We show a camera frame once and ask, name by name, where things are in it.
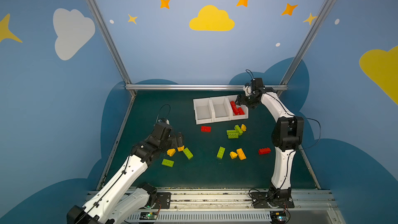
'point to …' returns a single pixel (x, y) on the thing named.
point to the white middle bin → (220, 108)
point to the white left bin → (203, 111)
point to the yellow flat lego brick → (241, 154)
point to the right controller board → (279, 217)
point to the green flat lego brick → (168, 163)
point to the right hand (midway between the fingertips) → (243, 101)
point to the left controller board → (147, 215)
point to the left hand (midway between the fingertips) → (179, 137)
